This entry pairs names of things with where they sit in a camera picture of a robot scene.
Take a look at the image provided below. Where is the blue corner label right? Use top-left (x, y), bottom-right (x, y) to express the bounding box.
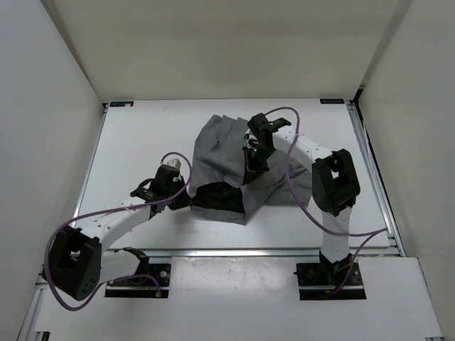
top-left (320, 98), bottom-right (345, 104)

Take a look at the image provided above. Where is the aluminium left side rail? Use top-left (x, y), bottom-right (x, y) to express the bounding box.
top-left (54, 102), bottom-right (109, 231)

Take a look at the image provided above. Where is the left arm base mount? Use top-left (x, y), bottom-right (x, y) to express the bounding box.
top-left (103, 247), bottom-right (171, 299)

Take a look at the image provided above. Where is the blue corner label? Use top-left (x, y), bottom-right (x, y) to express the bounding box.
top-left (109, 101), bottom-right (134, 107)
top-left (320, 98), bottom-right (345, 104)

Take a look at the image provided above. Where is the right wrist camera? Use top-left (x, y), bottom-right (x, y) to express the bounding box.
top-left (246, 114), bottom-right (274, 148)

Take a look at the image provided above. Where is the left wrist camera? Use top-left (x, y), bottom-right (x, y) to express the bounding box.
top-left (149, 158), bottom-right (184, 196)

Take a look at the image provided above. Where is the grey pleated skirt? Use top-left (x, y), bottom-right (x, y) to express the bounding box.
top-left (188, 115), bottom-right (296, 225)

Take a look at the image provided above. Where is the blue corner label left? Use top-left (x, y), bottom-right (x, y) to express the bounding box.
top-left (109, 101), bottom-right (134, 107)

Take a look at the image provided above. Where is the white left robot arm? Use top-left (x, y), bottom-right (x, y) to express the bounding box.
top-left (42, 178), bottom-right (188, 311)

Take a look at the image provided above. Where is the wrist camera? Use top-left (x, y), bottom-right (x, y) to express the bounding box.
top-left (246, 114), bottom-right (274, 148)
top-left (149, 158), bottom-right (184, 196)

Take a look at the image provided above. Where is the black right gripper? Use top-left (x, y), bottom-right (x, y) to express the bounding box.
top-left (242, 143), bottom-right (276, 185)

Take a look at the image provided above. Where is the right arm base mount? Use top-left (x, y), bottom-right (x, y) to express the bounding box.
top-left (294, 262), bottom-right (367, 301)

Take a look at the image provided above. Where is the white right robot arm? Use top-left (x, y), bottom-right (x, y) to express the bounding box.
top-left (242, 114), bottom-right (360, 284)

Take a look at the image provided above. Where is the aluminium table edge rail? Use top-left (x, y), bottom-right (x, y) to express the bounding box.
top-left (58, 247), bottom-right (406, 259)

